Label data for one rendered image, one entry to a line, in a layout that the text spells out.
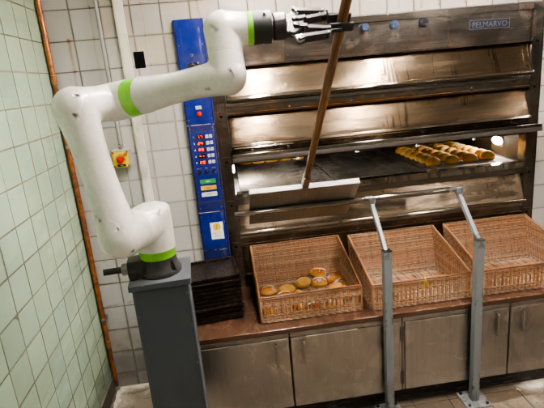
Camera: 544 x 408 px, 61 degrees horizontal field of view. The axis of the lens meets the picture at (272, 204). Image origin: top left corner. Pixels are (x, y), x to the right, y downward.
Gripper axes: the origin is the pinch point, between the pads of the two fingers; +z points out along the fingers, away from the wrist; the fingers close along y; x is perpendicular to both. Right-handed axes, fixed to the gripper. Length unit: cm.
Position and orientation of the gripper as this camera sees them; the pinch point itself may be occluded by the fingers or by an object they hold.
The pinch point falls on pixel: (340, 22)
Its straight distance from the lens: 147.2
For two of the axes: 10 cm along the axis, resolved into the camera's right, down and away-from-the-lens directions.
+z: 9.9, -1.1, 1.1
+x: 0.5, -4.4, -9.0
